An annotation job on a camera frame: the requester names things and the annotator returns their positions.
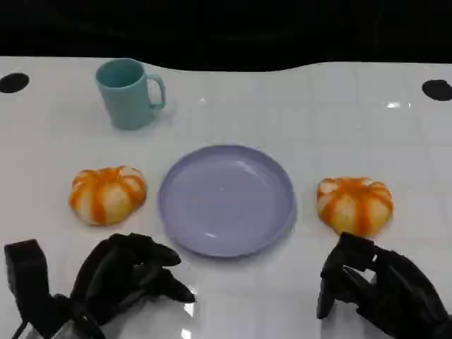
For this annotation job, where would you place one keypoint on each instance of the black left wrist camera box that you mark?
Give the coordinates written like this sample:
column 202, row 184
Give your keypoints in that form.
column 26, row 279

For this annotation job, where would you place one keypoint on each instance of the pale green mug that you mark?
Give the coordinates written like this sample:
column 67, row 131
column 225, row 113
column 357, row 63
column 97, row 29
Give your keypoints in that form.
column 125, row 95

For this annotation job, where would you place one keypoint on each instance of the black table grommet hole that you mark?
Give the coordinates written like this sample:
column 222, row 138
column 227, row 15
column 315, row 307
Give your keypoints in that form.
column 13, row 83
column 438, row 90

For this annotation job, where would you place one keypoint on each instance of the orange and white bread roll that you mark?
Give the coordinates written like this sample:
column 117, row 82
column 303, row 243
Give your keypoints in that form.
column 107, row 196
column 355, row 206

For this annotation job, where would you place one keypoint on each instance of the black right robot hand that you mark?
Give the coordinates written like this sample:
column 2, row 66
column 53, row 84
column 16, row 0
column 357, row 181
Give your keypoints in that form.
column 388, row 289

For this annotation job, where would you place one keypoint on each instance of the lilac plate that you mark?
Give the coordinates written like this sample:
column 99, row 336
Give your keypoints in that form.
column 226, row 201

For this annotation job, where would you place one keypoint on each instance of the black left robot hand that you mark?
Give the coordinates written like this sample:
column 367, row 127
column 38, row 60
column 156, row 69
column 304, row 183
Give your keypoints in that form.
column 116, row 272

